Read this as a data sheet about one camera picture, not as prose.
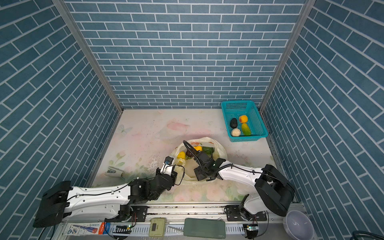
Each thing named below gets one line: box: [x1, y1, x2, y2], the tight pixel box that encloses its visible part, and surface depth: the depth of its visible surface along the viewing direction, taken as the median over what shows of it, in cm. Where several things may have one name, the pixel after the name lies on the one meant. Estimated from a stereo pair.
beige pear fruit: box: [231, 128, 241, 137], surface depth 103 cm
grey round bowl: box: [283, 210, 315, 240], surface depth 67 cm
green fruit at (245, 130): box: [241, 123, 251, 136], surface depth 107 cm
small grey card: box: [105, 166, 125, 177], surface depth 88 cm
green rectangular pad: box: [183, 218, 226, 239], surface depth 72 cm
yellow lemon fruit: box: [239, 115, 249, 124], surface depth 112 cm
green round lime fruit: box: [202, 146, 215, 156], surface depth 95 cm
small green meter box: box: [149, 217, 166, 237], surface depth 70 cm
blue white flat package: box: [63, 222, 103, 236], surface depth 70 cm
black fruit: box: [230, 118, 238, 129], surface depth 110 cm
